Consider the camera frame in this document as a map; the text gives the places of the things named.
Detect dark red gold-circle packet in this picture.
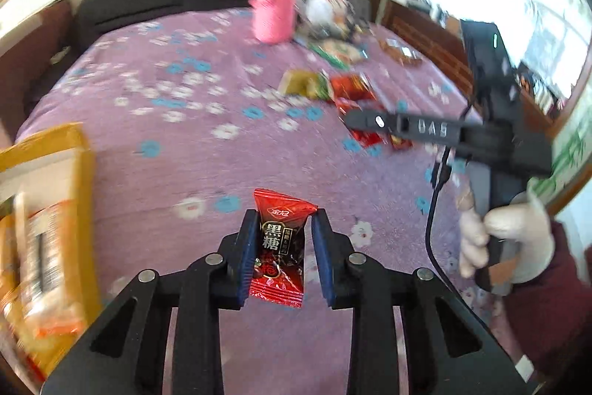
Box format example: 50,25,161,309
388,134,413,151

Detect large clear orange cracker pack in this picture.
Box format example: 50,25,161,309
18,190,87,339

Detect yellow cheese crackers bag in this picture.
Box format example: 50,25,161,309
1,214,58,380

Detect dark red gold-text packet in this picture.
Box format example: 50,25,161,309
329,73,376,101

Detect green pea snack packet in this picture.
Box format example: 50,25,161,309
277,69,331,100

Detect red black sugar candy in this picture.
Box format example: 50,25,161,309
250,188,318,309

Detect dark red sleeve forearm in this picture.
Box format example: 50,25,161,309
505,221,591,378

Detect white gloved right hand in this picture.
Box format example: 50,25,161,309
458,190,555,284

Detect brown wrapped snack bar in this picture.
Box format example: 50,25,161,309
378,38,423,66

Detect yellow cardboard tray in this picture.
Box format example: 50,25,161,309
1,123,102,385

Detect round crackers green bag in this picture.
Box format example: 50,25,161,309
308,39,367,69

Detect white plastic cup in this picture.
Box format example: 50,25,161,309
304,0,350,26

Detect purple floral tablecloth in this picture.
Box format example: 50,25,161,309
16,9,463,394

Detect dark red armchair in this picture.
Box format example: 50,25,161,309
0,0,73,145

